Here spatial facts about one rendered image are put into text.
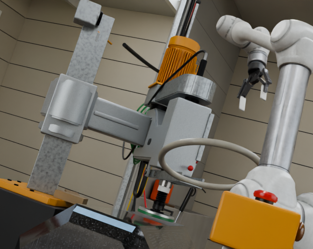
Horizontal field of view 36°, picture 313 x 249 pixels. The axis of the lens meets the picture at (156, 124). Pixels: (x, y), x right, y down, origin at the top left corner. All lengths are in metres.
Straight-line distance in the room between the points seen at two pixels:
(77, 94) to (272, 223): 2.55
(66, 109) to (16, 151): 6.49
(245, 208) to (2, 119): 9.38
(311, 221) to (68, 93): 2.02
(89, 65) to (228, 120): 4.84
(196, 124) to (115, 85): 6.11
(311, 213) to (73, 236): 1.17
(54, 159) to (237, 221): 2.56
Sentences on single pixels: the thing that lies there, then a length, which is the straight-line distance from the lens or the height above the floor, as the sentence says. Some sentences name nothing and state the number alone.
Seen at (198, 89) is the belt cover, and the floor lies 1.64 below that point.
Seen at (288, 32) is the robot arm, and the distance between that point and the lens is 1.69.
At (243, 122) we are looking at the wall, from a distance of 7.81.
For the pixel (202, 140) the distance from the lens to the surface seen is 1.97.
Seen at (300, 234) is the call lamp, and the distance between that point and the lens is 0.78.
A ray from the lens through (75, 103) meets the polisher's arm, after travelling 3.18.
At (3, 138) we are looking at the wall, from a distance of 9.89.
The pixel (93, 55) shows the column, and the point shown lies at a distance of 3.31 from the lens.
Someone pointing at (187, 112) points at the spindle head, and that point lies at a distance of 2.74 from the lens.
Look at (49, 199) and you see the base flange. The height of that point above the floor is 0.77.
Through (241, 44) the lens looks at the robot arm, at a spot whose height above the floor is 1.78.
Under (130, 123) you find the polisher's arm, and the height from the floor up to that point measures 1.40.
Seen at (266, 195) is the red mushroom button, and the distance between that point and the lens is 0.78.
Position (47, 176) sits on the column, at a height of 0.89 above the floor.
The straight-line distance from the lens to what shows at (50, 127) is 3.19.
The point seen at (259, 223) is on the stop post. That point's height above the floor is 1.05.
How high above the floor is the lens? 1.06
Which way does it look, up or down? 7 degrees up
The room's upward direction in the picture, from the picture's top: 18 degrees clockwise
